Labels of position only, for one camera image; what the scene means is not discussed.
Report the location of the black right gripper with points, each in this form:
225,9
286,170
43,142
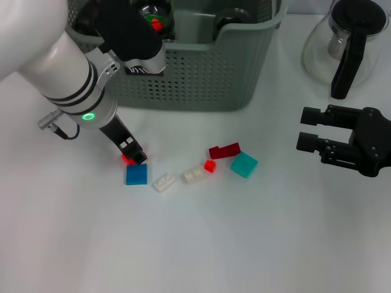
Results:
372,143

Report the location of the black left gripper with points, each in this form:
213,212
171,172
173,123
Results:
117,134

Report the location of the red wedge toy brick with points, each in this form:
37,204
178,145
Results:
126,159

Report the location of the blue toy brick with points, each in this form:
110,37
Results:
136,174

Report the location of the white toy brick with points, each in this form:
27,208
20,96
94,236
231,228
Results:
194,176
165,183

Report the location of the glass teacup black holder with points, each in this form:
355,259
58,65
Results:
168,27
232,19
169,40

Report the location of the small red toy brick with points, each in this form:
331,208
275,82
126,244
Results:
156,25
210,166

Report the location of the green toy brick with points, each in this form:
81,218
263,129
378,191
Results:
149,19

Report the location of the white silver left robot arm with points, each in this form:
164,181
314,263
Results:
46,55

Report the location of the grey perforated storage bin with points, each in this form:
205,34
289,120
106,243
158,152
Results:
207,76

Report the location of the teal square toy brick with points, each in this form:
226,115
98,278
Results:
244,164

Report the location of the dark red toy brick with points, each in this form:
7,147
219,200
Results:
223,151

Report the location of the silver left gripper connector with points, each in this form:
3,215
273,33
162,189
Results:
49,120

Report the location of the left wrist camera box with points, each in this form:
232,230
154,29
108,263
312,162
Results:
131,33

